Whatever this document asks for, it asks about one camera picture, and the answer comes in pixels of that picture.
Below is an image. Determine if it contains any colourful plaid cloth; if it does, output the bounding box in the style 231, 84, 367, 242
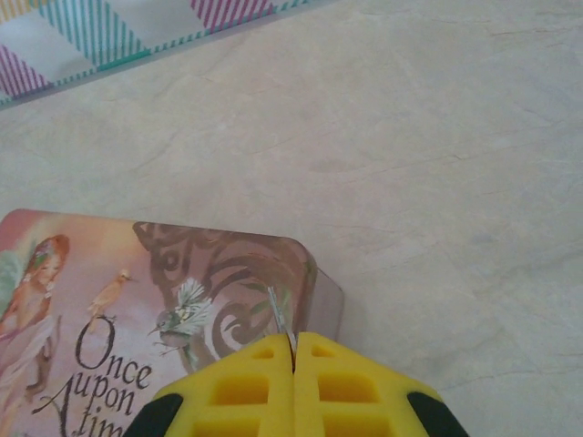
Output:
0, 0, 342, 113

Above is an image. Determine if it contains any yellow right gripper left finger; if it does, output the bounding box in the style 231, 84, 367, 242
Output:
122, 333, 298, 437

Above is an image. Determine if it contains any pink illustrated storybook tin box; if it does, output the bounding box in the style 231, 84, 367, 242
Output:
0, 208, 346, 437

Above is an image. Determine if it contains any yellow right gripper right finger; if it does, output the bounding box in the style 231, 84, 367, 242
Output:
293, 330, 471, 437

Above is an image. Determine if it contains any silver key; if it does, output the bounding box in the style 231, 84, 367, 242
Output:
266, 284, 301, 357

